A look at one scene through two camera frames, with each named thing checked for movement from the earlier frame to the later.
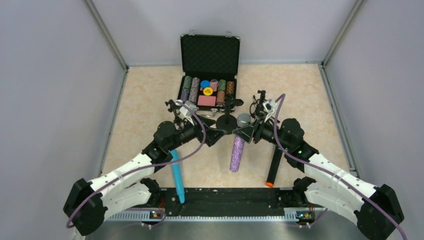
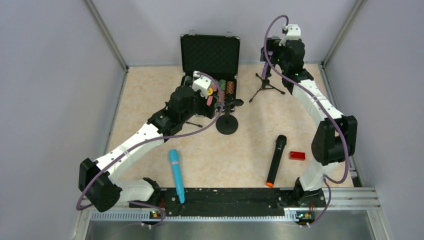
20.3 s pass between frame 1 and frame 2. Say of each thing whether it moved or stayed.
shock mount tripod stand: moved
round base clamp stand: stayed
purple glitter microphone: moved
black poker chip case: stayed
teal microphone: stayed
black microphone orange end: stayed
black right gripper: moved
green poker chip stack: stayed
